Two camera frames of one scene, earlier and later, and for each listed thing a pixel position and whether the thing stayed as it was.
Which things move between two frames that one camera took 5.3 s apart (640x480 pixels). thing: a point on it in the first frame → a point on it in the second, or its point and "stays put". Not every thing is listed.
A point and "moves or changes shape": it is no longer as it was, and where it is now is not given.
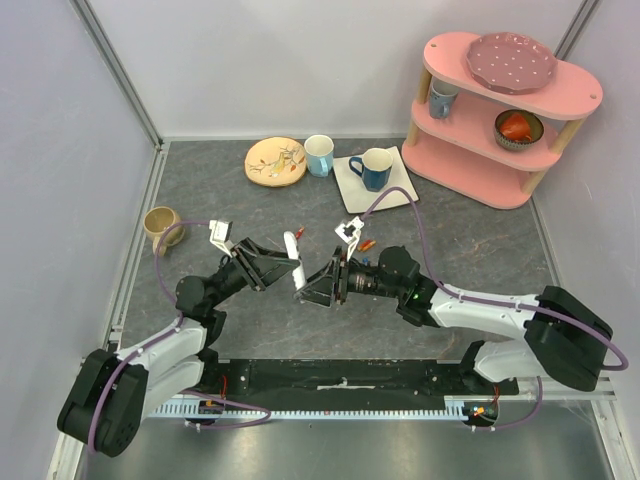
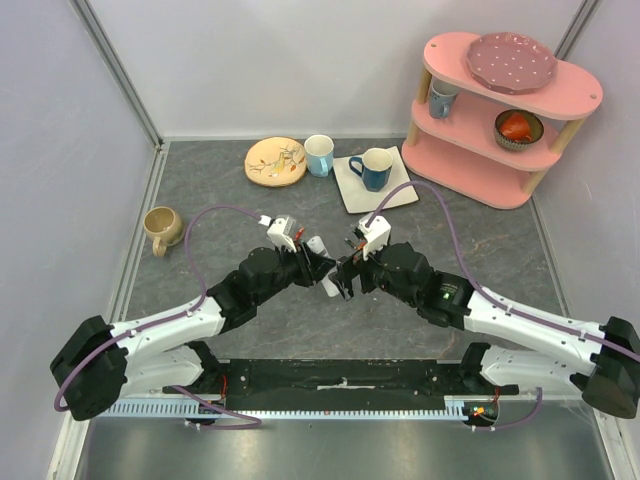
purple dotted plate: (510, 63) stays put
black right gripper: (338, 277) → (360, 271)
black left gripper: (251, 268) → (312, 266)
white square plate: (358, 198) stays put
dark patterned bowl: (535, 124) stays put
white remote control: (293, 254) moves or changes shape
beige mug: (156, 220) stays put
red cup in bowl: (514, 127) stays put
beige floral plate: (275, 161) stays put
